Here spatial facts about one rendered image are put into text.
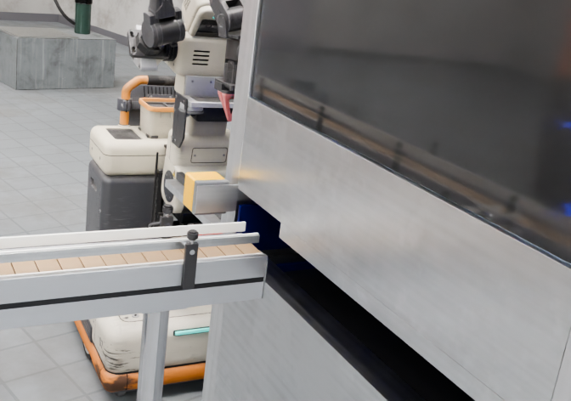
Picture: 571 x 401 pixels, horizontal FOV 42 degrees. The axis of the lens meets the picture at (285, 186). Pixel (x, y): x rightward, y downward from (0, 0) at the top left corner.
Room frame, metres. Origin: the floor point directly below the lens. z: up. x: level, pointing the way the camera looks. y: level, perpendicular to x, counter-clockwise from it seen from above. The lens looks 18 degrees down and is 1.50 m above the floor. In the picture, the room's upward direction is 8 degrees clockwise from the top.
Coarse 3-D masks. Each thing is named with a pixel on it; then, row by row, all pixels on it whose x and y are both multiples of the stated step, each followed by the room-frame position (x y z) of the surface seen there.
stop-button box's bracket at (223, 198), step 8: (224, 184) 1.47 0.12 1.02; (232, 184) 1.48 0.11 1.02; (200, 192) 1.44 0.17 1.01; (208, 192) 1.45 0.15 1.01; (216, 192) 1.46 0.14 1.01; (224, 192) 1.47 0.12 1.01; (232, 192) 1.48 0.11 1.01; (200, 200) 1.45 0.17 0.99; (208, 200) 1.45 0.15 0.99; (216, 200) 1.46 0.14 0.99; (224, 200) 1.47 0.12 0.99; (232, 200) 1.48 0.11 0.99; (200, 208) 1.45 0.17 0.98; (208, 208) 1.46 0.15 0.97; (216, 208) 1.46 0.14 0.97; (224, 208) 1.47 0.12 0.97; (232, 208) 1.48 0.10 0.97
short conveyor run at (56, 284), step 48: (0, 240) 1.18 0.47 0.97; (48, 240) 1.22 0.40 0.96; (96, 240) 1.27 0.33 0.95; (144, 240) 1.25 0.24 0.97; (192, 240) 1.26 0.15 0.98; (240, 240) 1.34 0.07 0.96; (0, 288) 1.10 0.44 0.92; (48, 288) 1.14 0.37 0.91; (96, 288) 1.18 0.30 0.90; (144, 288) 1.22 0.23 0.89; (192, 288) 1.26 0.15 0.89; (240, 288) 1.32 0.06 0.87
